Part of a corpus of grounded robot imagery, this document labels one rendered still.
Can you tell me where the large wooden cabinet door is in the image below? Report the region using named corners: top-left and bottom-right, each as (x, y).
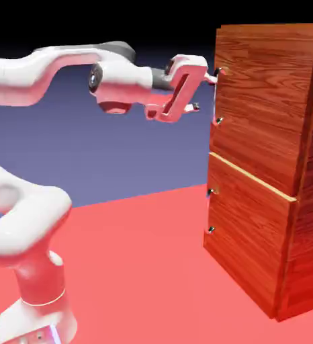
top-left (209, 26), bottom-right (313, 198)

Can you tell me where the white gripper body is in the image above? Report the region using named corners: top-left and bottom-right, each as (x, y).
top-left (144, 54), bottom-right (209, 124)

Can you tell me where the short metal door handle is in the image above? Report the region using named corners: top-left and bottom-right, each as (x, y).
top-left (206, 187), bottom-right (217, 235)

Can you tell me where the long metal door handle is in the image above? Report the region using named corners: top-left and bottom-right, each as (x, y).
top-left (212, 67), bottom-right (224, 125)

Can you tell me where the small wooden cabinet door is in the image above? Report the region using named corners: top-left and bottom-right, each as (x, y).
top-left (203, 152), bottom-right (297, 320)

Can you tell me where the reddish wooden cabinet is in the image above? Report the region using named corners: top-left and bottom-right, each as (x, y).
top-left (203, 23), bottom-right (313, 323)

